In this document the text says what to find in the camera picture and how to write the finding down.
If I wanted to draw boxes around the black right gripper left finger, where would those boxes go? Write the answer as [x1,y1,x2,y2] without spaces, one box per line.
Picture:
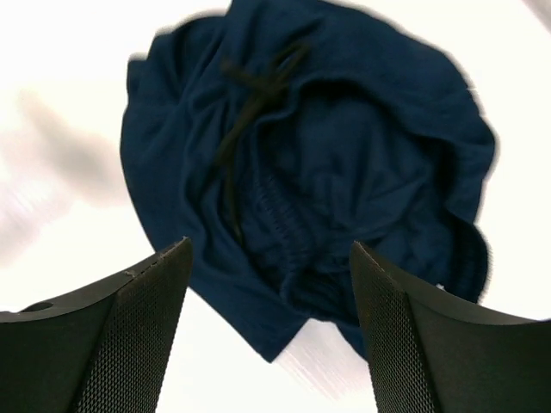
[1,238,193,413]

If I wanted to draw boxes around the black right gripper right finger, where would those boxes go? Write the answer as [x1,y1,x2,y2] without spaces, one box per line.
[350,243,550,413]

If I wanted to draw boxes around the navy blue shorts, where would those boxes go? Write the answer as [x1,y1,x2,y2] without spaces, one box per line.
[121,1,495,361]

